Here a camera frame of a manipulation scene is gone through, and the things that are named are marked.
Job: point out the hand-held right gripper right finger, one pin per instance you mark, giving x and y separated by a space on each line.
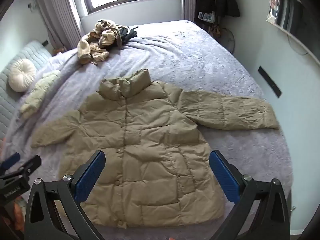
223 177

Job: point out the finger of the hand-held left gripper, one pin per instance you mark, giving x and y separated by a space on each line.
11 160
31 165

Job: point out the orange patterned cloth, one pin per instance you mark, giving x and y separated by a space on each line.
18 210

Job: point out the beige clothes pile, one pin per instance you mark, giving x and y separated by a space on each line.
100 40

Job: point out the grey quilted headboard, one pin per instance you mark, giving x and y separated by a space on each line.
10 110

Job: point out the wide grey striped curtain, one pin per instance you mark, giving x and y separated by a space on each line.
60 12

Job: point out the white wall shelf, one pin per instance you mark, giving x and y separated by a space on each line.
297 38

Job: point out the black garment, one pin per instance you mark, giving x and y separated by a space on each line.
128 33

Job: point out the bed with lavender blanket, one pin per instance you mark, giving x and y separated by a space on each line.
200 55

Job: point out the picture frame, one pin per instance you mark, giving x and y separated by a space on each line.
274 6

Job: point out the khaki puffer jacket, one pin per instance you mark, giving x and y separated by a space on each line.
150 142

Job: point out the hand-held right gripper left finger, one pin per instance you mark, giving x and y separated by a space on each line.
92 176

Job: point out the narrow grey striped curtain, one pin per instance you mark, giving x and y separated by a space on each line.
188 0

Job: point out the round white cushion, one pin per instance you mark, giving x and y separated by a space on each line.
22 75

